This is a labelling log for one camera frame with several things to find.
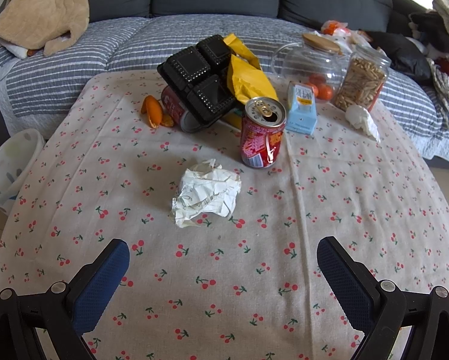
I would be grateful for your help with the striped grey sofa quilt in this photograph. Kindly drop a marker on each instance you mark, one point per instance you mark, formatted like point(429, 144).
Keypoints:
point(37, 92)

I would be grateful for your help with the pile of clothes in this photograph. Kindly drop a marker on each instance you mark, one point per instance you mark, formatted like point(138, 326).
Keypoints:
point(417, 42)

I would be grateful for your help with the white trash bin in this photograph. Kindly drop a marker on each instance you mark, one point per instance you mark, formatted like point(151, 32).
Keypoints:
point(17, 155)

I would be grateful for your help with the light blue milk carton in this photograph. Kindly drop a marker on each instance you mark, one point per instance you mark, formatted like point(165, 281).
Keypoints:
point(301, 114)

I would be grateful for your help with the plastic jar of nuts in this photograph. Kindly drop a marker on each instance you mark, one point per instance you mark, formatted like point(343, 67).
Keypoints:
point(367, 72)

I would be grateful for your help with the beige fleece blanket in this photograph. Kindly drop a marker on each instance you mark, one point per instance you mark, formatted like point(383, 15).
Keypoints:
point(47, 25)

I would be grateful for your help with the red soda can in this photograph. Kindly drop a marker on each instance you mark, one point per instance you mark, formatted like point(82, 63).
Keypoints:
point(262, 129)
point(179, 112)

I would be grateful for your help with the yellow snack bag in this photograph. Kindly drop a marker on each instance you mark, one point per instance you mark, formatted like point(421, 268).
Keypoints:
point(245, 78)

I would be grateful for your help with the orange snack packet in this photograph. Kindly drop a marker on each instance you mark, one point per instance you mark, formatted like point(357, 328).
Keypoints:
point(335, 28)

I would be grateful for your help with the tangerine in jar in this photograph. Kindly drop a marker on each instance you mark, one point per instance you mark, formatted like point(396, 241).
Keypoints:
point(325, 92)
point(313, 87)
point(317, 79)

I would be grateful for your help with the black plastic food tray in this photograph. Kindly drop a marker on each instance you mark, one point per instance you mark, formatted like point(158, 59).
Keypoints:
point(198, 76)

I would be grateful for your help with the white paper ball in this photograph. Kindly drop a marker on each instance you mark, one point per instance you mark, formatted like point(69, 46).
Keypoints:
point(205, 188)

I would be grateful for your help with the crumpled white tissue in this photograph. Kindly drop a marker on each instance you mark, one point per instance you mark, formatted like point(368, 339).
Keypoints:
point(360, 119)

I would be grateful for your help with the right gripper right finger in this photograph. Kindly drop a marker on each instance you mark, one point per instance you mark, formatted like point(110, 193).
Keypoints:
point(379, 309)

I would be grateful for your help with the clear glass jar wooden lid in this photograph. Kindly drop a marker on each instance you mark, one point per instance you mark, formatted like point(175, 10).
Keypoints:
point(314, 54)

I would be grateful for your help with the orange peel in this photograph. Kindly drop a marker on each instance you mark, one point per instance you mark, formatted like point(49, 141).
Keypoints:
point(155, 113)

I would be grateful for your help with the cherry print tablecloth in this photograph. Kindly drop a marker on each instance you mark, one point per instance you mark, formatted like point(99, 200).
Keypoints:
point(247, 286)

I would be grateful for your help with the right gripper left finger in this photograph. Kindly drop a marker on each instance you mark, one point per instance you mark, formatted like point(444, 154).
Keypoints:
point(66, 310)

